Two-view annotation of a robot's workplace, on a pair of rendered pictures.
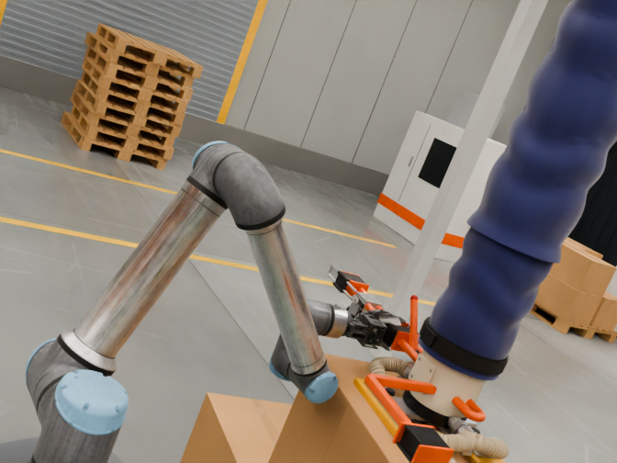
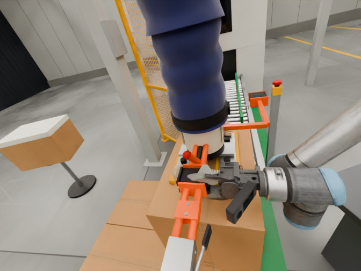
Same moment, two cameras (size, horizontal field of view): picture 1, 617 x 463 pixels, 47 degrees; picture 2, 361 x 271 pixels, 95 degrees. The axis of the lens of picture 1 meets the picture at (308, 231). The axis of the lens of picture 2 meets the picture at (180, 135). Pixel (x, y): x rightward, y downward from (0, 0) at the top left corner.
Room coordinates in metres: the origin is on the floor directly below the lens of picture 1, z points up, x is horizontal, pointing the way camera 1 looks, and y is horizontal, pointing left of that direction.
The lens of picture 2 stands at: (2.20, -0.09, 1.61)
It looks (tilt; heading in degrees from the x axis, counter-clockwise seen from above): 34 degrees down; 229
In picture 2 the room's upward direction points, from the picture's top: 15 degrees counter-clockwise
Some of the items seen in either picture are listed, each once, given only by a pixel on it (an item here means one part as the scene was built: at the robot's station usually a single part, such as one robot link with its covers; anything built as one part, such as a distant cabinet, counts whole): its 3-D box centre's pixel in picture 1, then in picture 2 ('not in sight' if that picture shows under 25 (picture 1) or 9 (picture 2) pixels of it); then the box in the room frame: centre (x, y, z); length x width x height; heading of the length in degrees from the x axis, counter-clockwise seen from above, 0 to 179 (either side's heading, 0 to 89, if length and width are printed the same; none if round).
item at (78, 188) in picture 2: not in sight; (70, 171); (2.18, -2.49, 0.31); 0.40 x 0.40 x 0.62
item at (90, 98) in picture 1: (129, 95); not in sight; (8.54, 2.60, 0.65); 1.29 x 1.10 x 1.30; 33
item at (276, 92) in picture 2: not in sight; (272, 134); (0.70, -0.45, 0.50); 0.07 x 0.07 x 1.00; 27
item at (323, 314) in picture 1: (306, 316); (309, 185); (1.83, -0.08, 1.20); 0.12 x 0.09 x 0.10; 117
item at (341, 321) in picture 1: (334, 320); (272, 183); (1.87, -0.15, 1.20); 0.09 x 0.05 x 0.10; 27
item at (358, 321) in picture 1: (360, 327); (240, 180); (1.90, -0.23, 1.20); 0.12 x 0.09 x 0.08; 117
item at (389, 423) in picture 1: (399, 413); (226, 151); (1.70, -0.38, 1.09); 0.34 x 0.10 x 0.05; 27
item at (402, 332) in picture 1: (399, 335); (194, 179); (1.96, -0.35, 1.20); 0.10 x 0.08 x 0.06; 117
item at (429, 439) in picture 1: (422, 446); (258, 98); (1.35, -0.38, 1.19); 0.09 x 0.08 x 0.05; 117
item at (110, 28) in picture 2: not in sight; (115, 38); (1.20, -1.78, 1.62); 0.20 x 0.05 x 0.30; 27
